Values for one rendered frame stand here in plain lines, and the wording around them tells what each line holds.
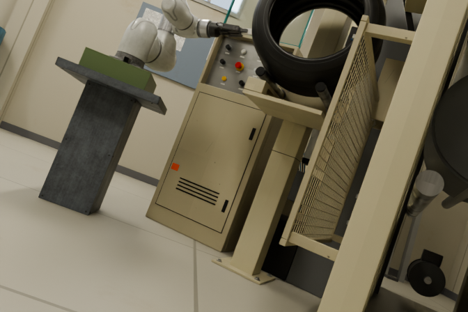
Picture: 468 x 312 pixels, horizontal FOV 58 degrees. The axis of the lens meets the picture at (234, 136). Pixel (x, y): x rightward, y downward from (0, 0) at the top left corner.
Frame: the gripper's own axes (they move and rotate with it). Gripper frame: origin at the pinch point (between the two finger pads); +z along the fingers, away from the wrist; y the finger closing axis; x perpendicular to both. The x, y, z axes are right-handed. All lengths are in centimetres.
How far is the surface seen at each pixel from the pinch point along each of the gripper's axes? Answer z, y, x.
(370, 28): 64, -58, 22
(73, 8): -289, 158, -83
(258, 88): 15.5, -9.3, 30.1
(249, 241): 15, 28, 97
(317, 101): 33.9, 25.2, 22.7
